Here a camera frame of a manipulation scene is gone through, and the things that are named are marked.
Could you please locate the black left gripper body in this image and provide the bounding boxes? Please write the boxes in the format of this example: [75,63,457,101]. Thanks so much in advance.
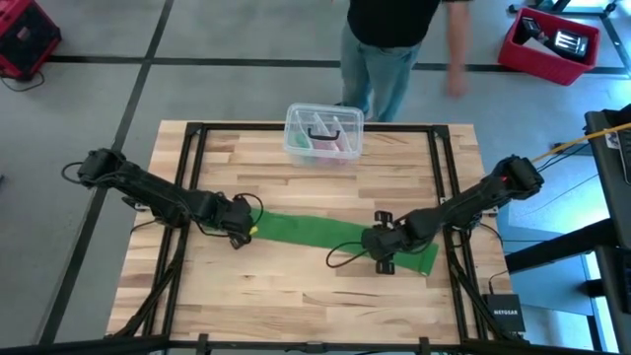
[210,194,255,239]

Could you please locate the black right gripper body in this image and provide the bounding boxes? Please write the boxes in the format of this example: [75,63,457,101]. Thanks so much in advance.
[361,219,413,262]

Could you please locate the green elastic bandage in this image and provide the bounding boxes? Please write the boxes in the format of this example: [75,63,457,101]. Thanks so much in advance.
[248,209,440,277]

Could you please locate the teal bandage roll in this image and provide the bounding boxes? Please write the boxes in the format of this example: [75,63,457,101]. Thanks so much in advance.
[290,123,310,152]

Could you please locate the pink bandage roll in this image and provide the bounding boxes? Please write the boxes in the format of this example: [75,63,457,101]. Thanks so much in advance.
[313,139,349,155]

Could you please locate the clear plastic storage box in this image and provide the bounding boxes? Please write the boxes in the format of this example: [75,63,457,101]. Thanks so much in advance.
[283,102,365,168]

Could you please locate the person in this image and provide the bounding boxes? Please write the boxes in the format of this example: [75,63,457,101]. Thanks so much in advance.
[338,0,473,123]

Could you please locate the red plastic crate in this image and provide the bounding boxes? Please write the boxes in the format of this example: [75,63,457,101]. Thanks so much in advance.
[497,7,601,87]

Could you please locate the black standing desk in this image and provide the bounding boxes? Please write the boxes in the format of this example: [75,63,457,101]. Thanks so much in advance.
[505,103,631,341]

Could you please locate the black and silver device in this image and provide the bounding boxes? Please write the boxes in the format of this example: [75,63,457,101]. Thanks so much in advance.
[549,29,591,63]

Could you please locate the red toolbox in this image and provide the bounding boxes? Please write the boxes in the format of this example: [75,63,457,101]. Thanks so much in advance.
[0,0,63,81]

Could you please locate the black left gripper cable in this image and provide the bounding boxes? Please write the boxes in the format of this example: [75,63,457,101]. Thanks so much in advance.
[235,191,265,224]

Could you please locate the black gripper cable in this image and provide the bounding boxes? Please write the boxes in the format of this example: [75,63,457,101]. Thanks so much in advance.
[235,191,265,224]
[324,240,371,270]

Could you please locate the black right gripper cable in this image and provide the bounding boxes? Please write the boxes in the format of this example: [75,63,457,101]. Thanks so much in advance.
[324,240,371,270]

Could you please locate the black aluminium table frame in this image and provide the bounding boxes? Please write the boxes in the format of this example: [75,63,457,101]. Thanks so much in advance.
[0,120,631,355]

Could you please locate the black Netgear network switch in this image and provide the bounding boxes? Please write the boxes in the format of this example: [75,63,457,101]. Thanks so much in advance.
[481,293,526,334]

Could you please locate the yellow cable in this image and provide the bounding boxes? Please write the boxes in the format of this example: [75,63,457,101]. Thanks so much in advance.
[530,121,631,164]

